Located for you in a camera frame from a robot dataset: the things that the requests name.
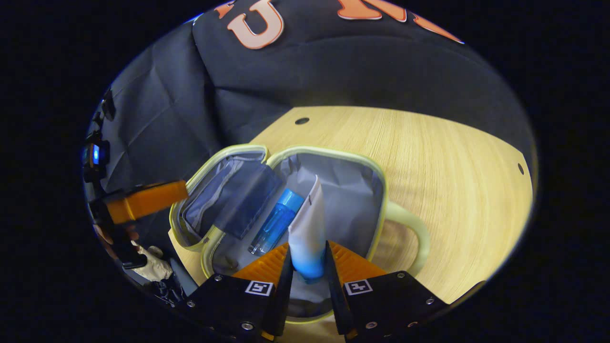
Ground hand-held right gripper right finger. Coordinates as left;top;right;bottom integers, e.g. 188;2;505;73
325;241;448;340

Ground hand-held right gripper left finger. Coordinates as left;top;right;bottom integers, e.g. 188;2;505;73
183;242;295;341

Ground white blue cream tube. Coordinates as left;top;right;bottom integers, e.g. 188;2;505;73
287;175;328;282

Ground blue cap glass bottle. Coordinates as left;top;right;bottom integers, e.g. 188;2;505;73
248;188;305;256

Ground pale yellow suitcase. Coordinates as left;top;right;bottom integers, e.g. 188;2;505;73
169;144;431;325

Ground black backdrop cloth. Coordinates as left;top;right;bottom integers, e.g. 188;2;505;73
86;0;537;248

